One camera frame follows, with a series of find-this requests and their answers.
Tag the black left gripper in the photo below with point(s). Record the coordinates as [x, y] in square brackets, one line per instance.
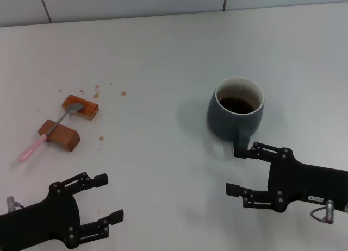
[40, 221]

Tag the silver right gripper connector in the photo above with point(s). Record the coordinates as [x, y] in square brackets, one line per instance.
[329, 211]

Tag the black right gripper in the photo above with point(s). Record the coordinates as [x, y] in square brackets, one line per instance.
[299, 180]

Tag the dark coffee liquid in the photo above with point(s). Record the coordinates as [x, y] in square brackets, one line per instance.
[236, 105]

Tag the grey ceramic cup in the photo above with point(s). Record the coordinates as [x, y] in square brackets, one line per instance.
[225, 123]

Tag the brown wooden spoon rest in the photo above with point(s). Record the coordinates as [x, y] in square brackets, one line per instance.
[65, 138]

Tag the glossy orange wooden block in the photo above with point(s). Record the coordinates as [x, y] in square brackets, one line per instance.
[87, 109]

